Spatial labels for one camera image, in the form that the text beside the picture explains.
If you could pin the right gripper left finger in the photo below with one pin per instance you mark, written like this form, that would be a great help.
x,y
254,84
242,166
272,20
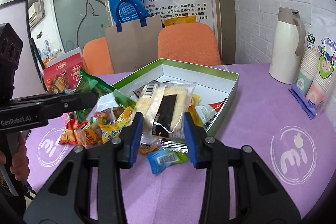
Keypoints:
x,y
65,196

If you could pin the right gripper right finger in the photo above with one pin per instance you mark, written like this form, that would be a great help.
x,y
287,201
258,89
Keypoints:
x,y
239,187

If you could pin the green snack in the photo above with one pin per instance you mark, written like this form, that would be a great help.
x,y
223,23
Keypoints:
x,y
90,83

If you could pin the yellow potato chips bag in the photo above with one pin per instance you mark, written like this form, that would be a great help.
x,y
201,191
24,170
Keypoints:
x,y
123,120

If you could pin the red white snack packet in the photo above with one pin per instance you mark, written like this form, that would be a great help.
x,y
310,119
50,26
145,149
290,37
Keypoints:
x,y
207,113

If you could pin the clear seaweed cracker packet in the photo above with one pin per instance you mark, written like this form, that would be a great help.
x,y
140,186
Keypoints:
x,y
163,106

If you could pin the person left hand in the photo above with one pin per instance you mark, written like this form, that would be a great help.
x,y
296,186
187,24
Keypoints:
x,y
20,162

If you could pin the red fried snack bag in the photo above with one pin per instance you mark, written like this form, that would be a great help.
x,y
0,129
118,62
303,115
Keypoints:
x,y
69,135

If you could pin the red cracker box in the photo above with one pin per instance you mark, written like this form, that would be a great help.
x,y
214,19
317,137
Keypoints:
x,y
64,74

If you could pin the clear orange snack bag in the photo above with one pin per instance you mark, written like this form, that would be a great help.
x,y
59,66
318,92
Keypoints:
x,y
90,134

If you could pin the purple tablecloth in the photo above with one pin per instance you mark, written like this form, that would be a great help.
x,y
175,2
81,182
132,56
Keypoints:
x,y
265,115

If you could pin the green red small packet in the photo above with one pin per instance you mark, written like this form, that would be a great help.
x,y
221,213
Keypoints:
x,y
106,119

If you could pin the left orange chair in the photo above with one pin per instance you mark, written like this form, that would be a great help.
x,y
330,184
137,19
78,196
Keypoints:
x,y
96,57

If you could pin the orange chair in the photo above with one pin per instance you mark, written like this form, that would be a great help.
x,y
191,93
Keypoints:
x,y
191,43
96,57

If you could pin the small orange round snack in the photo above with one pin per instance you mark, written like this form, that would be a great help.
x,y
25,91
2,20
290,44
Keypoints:
x,y
144,149

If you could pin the small blue candy packet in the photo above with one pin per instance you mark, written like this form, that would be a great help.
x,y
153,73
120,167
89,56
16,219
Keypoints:
x,y
163,158

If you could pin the green gift box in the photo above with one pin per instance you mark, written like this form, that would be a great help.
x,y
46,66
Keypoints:
x,y
212,85

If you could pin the brown paper bag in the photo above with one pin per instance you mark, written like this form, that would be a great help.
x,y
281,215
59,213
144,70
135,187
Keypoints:
x,y
133,44

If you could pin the paper cups pack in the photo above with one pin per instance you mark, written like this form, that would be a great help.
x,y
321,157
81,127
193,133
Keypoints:
x,y
316,75

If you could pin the blue tote bag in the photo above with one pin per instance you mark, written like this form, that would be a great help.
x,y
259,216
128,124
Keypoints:
x,y
127,10

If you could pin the white thermos jug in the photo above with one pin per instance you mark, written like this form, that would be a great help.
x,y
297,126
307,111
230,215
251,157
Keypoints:
x,y
288,46

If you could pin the right orange chair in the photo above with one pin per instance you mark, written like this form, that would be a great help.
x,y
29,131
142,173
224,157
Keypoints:
x,y
191,43

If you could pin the chinese text poster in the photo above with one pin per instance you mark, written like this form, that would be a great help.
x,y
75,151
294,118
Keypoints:
x,y
205,11

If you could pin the black tracker camera box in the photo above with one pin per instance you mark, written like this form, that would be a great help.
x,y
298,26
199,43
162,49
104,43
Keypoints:
x,y
11,46

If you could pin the wall air conditioner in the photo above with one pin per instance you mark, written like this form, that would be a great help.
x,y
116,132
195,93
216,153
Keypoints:
x,y
36,13

